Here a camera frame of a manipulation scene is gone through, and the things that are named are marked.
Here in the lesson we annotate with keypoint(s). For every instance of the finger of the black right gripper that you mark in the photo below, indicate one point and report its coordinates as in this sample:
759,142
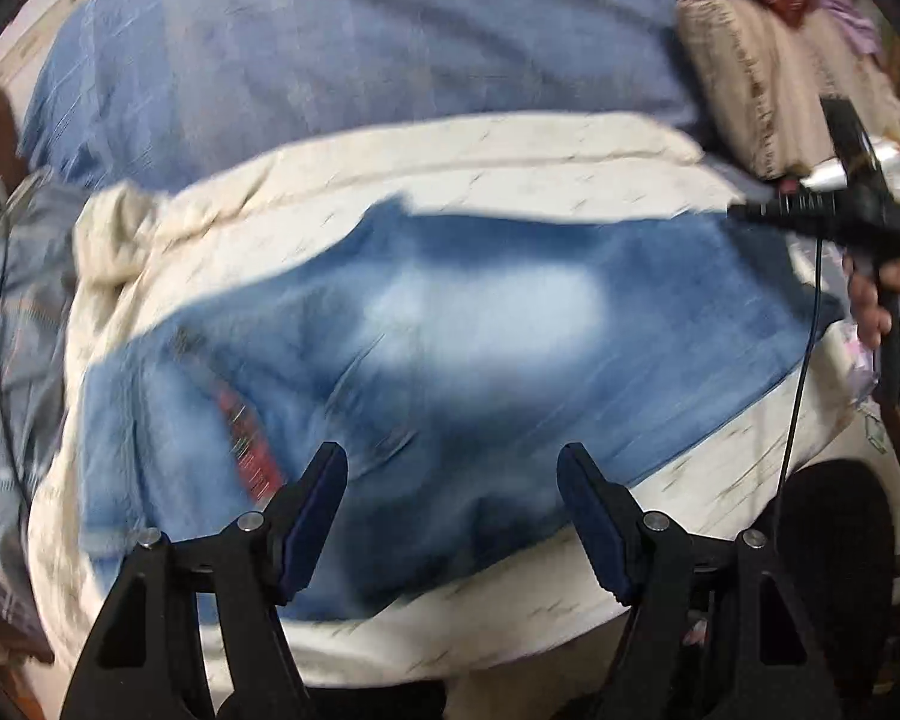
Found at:
770,212

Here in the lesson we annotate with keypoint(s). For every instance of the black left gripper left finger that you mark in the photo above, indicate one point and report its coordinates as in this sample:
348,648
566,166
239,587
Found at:
143,657

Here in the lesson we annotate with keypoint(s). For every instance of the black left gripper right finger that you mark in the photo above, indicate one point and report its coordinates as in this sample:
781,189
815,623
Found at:
715,628

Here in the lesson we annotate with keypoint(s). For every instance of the blue denim jeans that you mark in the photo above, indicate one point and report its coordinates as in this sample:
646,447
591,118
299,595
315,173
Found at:
451,357

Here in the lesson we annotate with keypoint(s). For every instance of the beige floral striped pillow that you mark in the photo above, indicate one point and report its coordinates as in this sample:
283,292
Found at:
764,82

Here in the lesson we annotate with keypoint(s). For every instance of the cream leaf-print quilt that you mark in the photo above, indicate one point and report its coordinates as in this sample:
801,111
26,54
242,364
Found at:
140,255

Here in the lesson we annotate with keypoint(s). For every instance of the blue plaid pillow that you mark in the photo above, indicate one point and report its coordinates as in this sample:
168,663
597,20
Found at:
166,92

